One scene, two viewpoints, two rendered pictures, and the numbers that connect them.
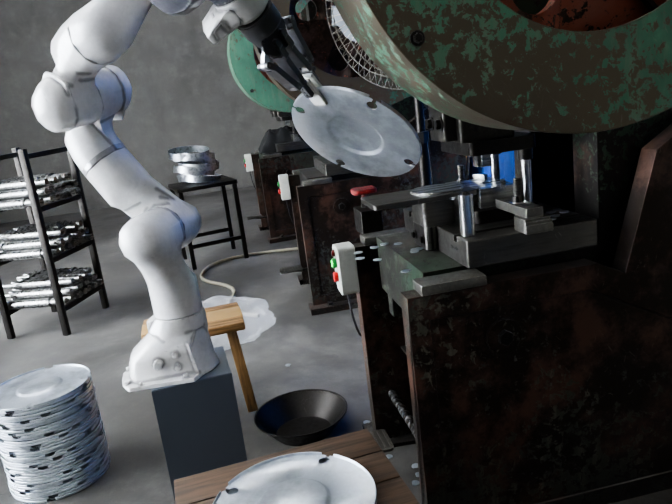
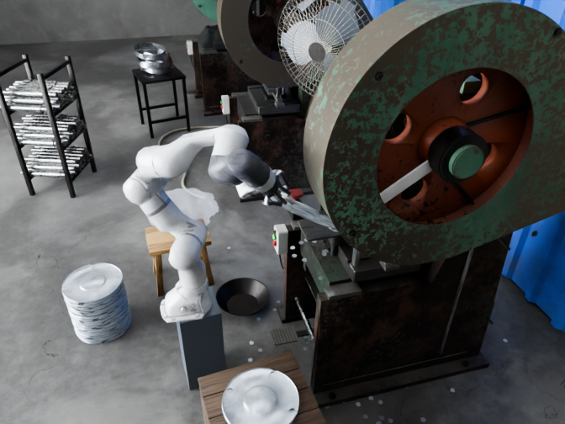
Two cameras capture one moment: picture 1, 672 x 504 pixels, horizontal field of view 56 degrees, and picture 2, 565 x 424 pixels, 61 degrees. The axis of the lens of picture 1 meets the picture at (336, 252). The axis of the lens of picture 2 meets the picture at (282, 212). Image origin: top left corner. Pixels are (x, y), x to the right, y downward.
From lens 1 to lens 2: 0.94 m
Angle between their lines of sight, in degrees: 21
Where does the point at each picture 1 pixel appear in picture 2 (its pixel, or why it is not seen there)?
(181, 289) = (198, 275)
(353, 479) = (287, 388)
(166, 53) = not seen: outside the picture
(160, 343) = (184, 299)
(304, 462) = (262, 373)
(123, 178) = (171, 222)
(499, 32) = (392, 228)
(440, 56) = (361, 239)
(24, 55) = not seen: outside the picture
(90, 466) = (124, 325)
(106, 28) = (176, 168)
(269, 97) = (213, 12)
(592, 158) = not seen: hidden behind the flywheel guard
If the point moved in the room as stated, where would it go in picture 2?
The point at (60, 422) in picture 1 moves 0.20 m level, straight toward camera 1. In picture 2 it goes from (109, 306) to (121, 332)
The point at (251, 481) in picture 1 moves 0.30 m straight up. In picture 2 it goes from (238, 384) to (234, 331)
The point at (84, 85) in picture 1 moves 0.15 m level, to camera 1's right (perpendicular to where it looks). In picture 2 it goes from (155, 181) to (198, 179)
